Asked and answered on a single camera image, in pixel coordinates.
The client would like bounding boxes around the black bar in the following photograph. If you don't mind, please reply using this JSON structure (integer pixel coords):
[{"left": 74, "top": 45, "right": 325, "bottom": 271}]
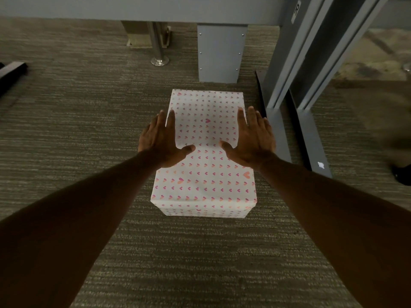
[{"left": 0, "top": 61, "right": 28, "bottom": 95}]

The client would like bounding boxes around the heart-patterned wrapped gift box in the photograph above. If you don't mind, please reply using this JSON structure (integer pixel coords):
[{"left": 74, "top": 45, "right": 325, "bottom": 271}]
[{"left": 150, "top": 89, "right": 258, "bottom": 219}]

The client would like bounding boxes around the chrome pole with round base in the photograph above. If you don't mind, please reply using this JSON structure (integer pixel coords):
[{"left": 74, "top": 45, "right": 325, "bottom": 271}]
[{"left": 148, "top": 22, "right": 170, "bottom": 66}]

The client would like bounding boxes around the person's right forearm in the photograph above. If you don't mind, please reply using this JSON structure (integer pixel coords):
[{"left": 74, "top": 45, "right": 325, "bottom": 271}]
[{"left": 256, "top": 153, "right": 411, "bottom": 308}]

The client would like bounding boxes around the grey metal desk frame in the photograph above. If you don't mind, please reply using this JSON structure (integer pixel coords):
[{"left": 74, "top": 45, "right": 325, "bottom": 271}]
[{"left": 0, "top": 0, "right": 392, "bottom": 179}]

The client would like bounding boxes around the person's right hand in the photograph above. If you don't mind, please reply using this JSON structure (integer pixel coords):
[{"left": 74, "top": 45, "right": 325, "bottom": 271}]
[{"left": 220, "top": 106, "right": 277, "bottom": 170}]

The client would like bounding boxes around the grey metal desk panel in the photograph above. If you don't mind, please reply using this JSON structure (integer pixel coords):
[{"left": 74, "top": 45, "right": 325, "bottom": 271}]
[{"left": 197, "top": 24, "right": 248, "bottom": 83}]

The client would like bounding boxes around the black rounded object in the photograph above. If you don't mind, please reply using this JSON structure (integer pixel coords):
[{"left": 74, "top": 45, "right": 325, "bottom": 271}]
[{"left": 391, "top": 163, "right": 411, "bottom": 186}]

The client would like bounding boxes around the person's left hand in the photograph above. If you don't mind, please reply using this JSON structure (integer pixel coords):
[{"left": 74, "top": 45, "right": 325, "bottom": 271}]
[{"left": 138, "top": 110, "right": 196, "bottom": 169}]

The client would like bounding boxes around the white label sticker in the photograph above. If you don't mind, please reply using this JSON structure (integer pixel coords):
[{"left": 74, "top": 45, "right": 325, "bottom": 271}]
[{"left": 291, "top": 0, "right": 302, "bottom": 24}]

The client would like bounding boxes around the person's left forearm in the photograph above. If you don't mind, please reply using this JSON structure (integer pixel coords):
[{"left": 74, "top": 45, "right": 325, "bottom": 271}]
[{"left": 0, "top": 151, "right": 168, "bottom": 308}]

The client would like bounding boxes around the black floor rail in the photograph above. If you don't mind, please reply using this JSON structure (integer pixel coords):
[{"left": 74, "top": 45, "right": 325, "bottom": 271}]
[{"left": 255, "top": 70, "right": 313, "bottom": 172}]

